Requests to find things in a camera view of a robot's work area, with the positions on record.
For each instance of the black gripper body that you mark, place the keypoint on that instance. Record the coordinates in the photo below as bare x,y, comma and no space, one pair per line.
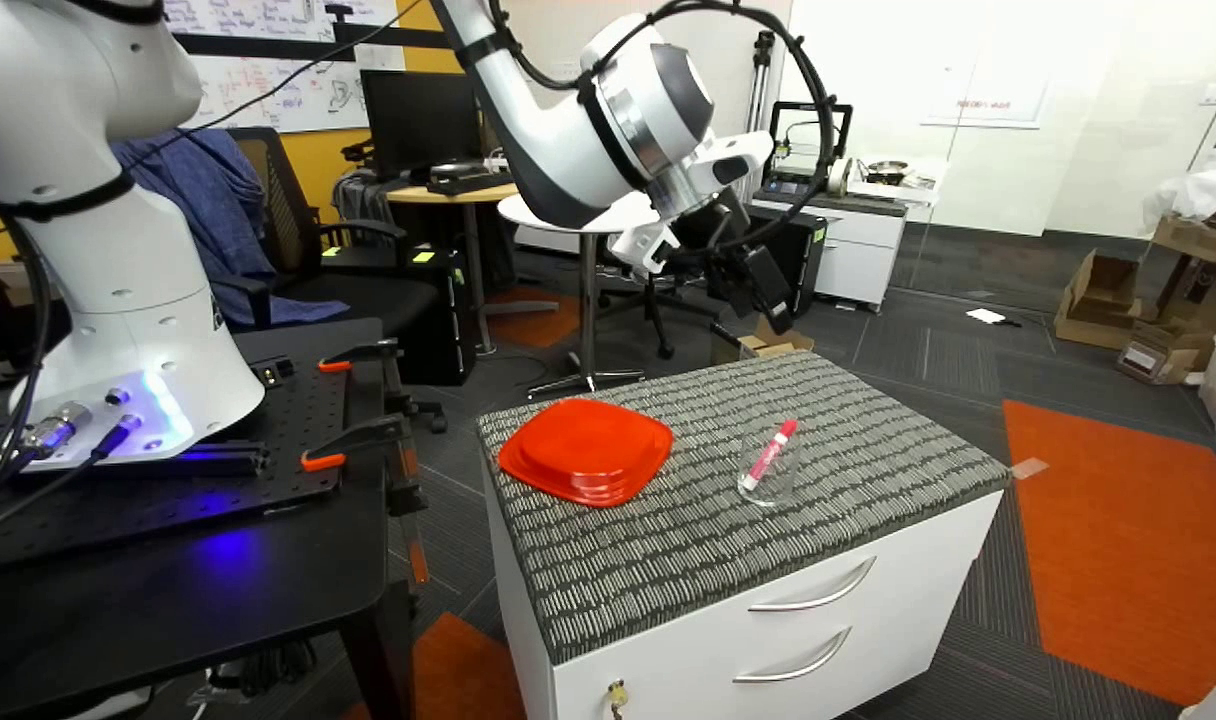
735,247

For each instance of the red and white pen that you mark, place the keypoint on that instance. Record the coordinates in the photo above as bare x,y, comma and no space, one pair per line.
775,448

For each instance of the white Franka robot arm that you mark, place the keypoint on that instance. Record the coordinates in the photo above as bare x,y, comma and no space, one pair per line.
101,266

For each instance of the clear glass cup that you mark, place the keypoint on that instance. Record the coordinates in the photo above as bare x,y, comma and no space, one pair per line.
760,501

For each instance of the small brown box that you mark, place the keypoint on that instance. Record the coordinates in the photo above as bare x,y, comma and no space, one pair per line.
775,342

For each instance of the black rolling chair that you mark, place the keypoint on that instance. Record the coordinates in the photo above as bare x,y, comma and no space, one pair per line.
661,302

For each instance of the white low cabinet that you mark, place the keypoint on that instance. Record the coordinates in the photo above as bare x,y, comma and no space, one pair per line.
853,260

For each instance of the white paper sheet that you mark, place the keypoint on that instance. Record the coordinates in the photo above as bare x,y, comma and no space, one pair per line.
990,316

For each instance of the red square plastic plate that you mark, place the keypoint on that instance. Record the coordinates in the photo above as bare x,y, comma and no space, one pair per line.
587,448

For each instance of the grey woven mat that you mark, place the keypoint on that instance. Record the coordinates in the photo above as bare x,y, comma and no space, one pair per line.
713,562

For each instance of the black desktop device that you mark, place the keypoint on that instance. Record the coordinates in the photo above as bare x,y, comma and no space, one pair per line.
469,179

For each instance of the round wooden desk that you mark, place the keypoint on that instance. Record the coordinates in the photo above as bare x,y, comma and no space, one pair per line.
448,197

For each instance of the beige tape piece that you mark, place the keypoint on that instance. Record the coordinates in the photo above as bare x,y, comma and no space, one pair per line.
1031,469

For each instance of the black computer tower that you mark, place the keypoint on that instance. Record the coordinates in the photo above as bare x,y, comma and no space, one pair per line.
436,320

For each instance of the empty open cardboard box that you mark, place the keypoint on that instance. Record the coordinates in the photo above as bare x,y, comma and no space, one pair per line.
1093,312

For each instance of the black computer monitor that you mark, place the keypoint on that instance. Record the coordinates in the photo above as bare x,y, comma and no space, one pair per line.
421,120

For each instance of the white drawer cabinet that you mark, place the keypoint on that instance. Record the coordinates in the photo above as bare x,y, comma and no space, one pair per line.
689,664

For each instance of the low cardboard box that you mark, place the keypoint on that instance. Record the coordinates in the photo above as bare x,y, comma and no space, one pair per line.
1157,362

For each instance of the stacked cardboard box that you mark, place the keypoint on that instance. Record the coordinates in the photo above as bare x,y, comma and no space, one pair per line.
1201,243

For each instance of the black chair with jacket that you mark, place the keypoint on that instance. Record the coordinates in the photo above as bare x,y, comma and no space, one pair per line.
290,202

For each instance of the white plastic bag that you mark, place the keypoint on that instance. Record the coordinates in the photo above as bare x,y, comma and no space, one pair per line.
1213,181

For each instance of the whiteboard with drawings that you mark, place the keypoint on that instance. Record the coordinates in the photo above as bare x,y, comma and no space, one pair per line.
303,103

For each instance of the blue jacket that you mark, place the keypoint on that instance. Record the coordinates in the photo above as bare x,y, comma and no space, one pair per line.
210,202

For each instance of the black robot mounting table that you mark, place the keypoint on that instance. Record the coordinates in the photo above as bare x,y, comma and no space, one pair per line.
170,600

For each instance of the white round pedestal table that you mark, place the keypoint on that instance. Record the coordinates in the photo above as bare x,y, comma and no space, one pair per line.
591,306

